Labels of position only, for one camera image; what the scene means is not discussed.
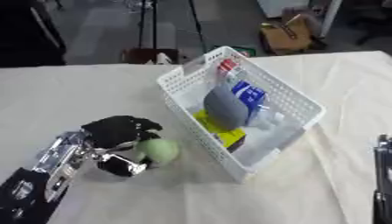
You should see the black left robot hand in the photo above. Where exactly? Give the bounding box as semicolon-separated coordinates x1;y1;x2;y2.
80;115;165;178

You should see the pale green ball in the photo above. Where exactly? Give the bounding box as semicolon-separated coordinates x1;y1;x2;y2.
135;138;183;165

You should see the dark red box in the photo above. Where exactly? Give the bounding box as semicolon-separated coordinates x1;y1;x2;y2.
121;47;181;65

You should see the yellow box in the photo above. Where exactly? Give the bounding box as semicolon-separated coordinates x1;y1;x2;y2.
191;108;249;151

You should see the grey oval pouch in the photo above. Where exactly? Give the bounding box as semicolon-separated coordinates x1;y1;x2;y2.
202;84;251;130

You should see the black tripod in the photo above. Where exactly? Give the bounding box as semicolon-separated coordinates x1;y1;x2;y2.
136;0;210;55

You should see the white plastic mesh basket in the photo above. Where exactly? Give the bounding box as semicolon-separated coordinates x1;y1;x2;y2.
154;45;328;184

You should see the red and white tube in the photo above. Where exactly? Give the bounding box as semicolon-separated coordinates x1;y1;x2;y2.
215;59;249;84

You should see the blue and white packet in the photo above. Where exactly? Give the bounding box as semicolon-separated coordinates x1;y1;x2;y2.
229;80;270;125

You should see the clear plastic bag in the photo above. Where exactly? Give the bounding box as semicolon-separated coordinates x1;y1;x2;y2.
246;104;288;130

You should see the brown bag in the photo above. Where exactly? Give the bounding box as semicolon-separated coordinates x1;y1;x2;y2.
258;13;328;56

